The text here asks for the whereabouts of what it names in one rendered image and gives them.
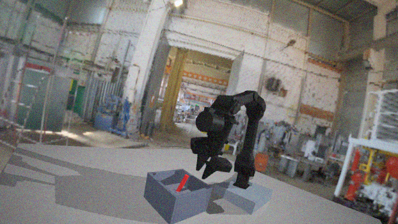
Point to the red peg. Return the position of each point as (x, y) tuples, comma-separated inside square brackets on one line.
[(182, 183)]

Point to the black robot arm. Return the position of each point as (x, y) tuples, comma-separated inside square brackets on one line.
[(219, 119)]

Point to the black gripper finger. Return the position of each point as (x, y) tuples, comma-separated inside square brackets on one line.
[(208, 170), (201, 160)]

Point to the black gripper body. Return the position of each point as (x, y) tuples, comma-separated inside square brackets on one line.
[(219, 163)]

